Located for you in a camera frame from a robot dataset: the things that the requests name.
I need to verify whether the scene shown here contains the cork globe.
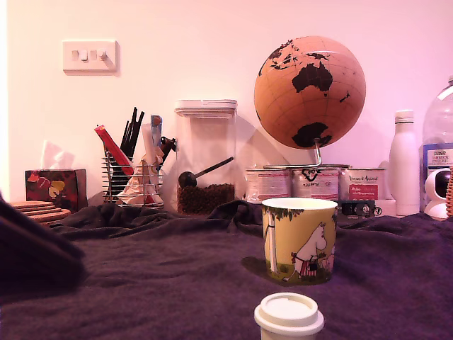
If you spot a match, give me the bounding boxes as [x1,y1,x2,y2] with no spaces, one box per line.
[253,35,367,150]

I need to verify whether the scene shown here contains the yellow cartoon print mug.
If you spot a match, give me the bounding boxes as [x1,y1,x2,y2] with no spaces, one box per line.
[261,198,338,286]

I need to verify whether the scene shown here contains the wicker basket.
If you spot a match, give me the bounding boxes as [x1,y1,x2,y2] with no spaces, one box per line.
[445,165,453,218]

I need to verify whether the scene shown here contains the blue orange packet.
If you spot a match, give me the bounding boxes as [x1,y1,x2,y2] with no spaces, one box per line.
[149,114,164,148]

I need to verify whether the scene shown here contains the black stick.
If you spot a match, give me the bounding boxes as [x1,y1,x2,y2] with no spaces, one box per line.
[132,110,146,160]
[120,120,130,152]
[127,107,139,159]

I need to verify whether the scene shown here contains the coffee beans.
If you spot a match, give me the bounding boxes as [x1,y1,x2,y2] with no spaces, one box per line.
[177,183,236,215]

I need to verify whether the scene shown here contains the brown handled tool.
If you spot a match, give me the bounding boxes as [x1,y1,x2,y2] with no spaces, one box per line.
[158,136,178,164]

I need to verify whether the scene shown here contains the white wall light switch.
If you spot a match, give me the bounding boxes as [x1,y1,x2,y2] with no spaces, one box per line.
[62,40,120,77]

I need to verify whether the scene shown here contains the square cork coaster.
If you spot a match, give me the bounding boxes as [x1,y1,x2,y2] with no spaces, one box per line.
[21,205,64,215]
[8,200,55,209]

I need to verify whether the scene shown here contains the crumpled white paper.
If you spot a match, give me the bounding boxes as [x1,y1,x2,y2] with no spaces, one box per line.
[116,169,161,207]

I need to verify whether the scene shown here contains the red paper packet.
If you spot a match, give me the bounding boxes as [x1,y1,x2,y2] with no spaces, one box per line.
[94,123,135,176]

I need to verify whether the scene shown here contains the pink label tin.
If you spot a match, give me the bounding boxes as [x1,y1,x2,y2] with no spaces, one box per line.
[245,168,292,203]

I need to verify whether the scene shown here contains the wire utensil rack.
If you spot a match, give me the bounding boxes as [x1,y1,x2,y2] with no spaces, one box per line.
[101,150,166,209]

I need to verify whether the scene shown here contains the white pot pink label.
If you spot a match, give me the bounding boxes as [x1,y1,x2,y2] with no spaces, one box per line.
[338,167,393,201]

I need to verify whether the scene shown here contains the large clear water bottle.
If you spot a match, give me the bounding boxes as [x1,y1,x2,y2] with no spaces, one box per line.
[420,74,453,213]

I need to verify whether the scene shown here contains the small white round camera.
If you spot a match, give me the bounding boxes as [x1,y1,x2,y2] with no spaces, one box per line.
[423,168,453,221]

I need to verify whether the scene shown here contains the floral tissue box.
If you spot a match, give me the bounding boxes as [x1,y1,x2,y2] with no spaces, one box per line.
[25,169,88,213]

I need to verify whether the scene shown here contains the white metal bottle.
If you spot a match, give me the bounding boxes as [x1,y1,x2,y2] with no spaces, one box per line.
[388,110,421,217]

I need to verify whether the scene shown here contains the clear jar with white lid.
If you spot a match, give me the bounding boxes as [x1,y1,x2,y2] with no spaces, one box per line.
[173,99,239,215]

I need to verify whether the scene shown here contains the white paper sleeve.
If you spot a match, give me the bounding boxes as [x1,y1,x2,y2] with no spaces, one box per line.
[141,122,160,167]

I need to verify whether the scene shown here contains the white tissue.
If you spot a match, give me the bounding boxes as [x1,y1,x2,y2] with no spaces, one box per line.
[40,139,76,170]

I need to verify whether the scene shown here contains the black coffee scoop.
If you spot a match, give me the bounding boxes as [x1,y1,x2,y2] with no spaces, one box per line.
[178,157,235,188]

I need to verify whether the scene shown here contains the metal globe stand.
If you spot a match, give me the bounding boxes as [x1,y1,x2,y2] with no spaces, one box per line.
[283,138,323,168]

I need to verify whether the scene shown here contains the dark blue cloth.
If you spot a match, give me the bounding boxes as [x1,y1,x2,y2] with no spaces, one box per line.
[0,200,453,340]

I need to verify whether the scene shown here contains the round cork trivet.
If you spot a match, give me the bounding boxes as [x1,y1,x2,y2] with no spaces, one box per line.
[35,208,71,225]

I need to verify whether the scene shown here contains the white coffee capsule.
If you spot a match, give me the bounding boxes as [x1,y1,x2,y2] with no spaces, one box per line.
[253,292,325,340]

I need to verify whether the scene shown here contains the small black box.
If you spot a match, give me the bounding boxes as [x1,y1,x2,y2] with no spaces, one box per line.
[338,199,377,217]

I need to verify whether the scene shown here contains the small white box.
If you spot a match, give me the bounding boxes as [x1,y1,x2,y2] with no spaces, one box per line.
[374,198,397,217]

